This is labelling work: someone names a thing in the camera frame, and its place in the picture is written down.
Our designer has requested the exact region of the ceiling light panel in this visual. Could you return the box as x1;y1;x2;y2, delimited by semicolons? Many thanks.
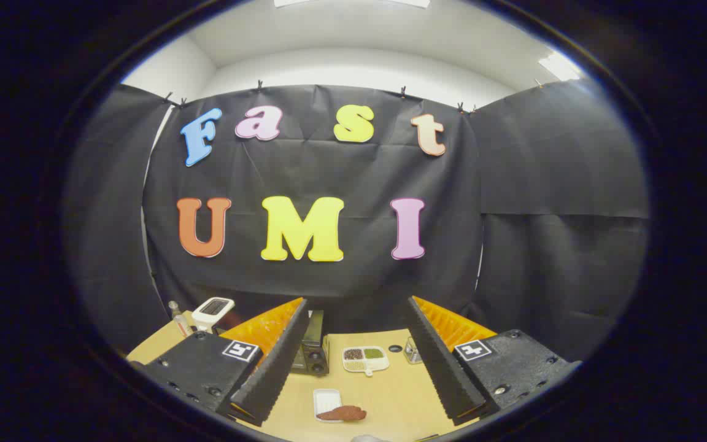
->
538;50;582;82

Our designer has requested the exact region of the black toaster oven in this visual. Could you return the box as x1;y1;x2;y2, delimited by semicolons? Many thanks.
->
290;310;331;376

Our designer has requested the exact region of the clear glass bottle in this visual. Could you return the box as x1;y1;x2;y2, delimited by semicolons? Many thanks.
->
168;301;195;337

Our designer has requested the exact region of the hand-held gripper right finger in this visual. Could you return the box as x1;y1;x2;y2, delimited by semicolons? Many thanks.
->
406;296;581;426

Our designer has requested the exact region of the white divided dish with grains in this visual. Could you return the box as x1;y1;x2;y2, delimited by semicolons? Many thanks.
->
342;346;390;376

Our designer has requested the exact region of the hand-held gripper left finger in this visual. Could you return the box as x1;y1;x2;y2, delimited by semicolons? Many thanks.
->
144;298;310;427

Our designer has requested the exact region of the brown meat slice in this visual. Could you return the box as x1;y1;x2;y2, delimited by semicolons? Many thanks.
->
317;405;368;422

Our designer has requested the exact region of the white rectangular tray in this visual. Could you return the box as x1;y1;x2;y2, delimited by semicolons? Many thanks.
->
313;388;343;423

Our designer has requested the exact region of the black backdrop cloth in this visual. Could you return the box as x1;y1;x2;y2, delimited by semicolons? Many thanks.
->
62;79;650;363

